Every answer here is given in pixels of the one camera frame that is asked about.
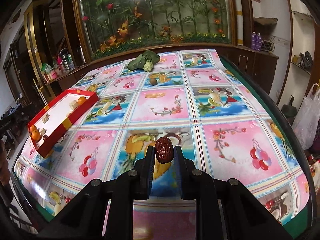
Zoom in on white plastic bag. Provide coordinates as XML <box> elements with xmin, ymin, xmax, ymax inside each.
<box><xmin>292</xmin><ymin>83</ymin><xmax>319</xmax><ymax>150</ymax></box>

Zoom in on green snack bag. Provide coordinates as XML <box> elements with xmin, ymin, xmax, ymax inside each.
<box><xmin>41</xmin><ymin>63</ymin><xmax>52</xmax><ymax>74</ymax></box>

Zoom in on pink bottle on counter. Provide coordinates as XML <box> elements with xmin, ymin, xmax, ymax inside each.
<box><xmin>57</xmin><ymin>56</ymin><xmax>64</xmax><ymax>74</ymax></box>

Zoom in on orange tangerine at edge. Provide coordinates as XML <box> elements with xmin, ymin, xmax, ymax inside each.
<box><xmin>29</xmin><ymin>125</ymin><xmax>37</xmax><ymax>133</ymax></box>

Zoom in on grey-brown round cake piece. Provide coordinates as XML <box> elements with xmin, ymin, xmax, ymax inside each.
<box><xmin>40</xmin><ymin>128</ymin><xmax>46</xmax><ymax>135</ymax></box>

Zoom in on flower aquarium display cabinet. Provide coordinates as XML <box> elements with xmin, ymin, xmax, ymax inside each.
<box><xmin>73</xmin><ymin>0</ymin><xmax>234</xmax><ymax>61</ymax></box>

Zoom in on beige cake cube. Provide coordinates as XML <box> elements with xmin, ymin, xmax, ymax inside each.
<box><xmin>69</xmin><ymin>100</ymin><xmax>79</xmax><ymax>110</ymax></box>

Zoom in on green leafy bok choy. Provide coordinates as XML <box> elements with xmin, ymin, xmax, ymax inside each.
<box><xmin>127</xmin><ymin>50</ymin><xmax>160</xmax><ymax>72</ymax></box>

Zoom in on dark red jujube date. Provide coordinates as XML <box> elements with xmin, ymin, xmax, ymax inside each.
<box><xmin>155</xmin><ymin>137</ymin><xmax>174</xmax><ymax>164</ymax></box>

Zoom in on purple bottles on shelf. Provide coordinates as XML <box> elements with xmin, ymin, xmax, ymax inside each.
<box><xmin>251</xmin><ymin>32</ymin><xmax>263</xmax><ymax>51</ymax></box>

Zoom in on beige cake chunk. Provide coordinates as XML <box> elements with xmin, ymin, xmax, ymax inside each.
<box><xmin>42</xmin><ymin>114</ymin><xmax>50</xmax><ymax>124</ymax></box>

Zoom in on colourful fruit print tablecloth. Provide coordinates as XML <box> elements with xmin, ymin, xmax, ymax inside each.
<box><xmin>12</xmin><ymin>49</ymin><xmax>316</xmax><ymax>239</ymax></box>

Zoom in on red shallow cardboard box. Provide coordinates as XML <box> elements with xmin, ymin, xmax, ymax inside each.
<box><xmin>27</xmin><ymin>89</ymin><xmax>98</xmax><ymax>157</ymax></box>

